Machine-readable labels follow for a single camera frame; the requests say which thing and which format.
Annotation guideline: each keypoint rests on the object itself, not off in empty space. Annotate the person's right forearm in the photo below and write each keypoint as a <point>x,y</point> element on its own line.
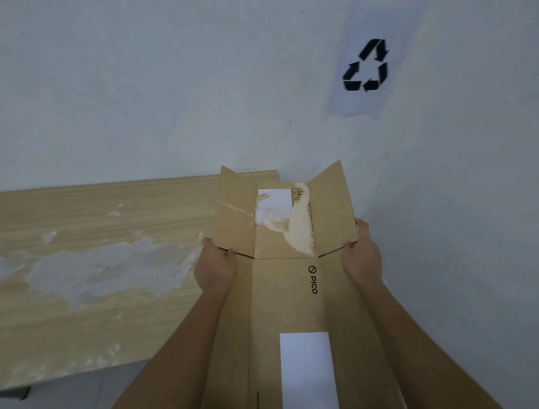
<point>417,349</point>

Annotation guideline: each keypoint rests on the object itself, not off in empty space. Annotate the person's left hand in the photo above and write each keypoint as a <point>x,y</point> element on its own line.
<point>215,269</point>

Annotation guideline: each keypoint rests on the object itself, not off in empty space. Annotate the person's left thumb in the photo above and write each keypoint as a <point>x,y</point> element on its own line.
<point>230,253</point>

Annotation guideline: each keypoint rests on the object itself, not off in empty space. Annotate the brown cardboard box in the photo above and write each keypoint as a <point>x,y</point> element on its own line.
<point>290,295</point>

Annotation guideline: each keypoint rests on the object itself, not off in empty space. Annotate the person's left forearm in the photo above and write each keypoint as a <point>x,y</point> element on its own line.
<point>177,352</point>

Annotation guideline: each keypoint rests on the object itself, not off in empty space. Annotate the person's right hand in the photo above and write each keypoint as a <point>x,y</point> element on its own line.
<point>364,261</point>

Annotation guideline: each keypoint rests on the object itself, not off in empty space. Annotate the white paper sign recycling symbol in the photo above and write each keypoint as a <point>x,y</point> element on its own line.
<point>365,63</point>

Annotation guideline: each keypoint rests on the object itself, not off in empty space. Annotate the person's right thumb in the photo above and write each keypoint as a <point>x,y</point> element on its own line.
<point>348,246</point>

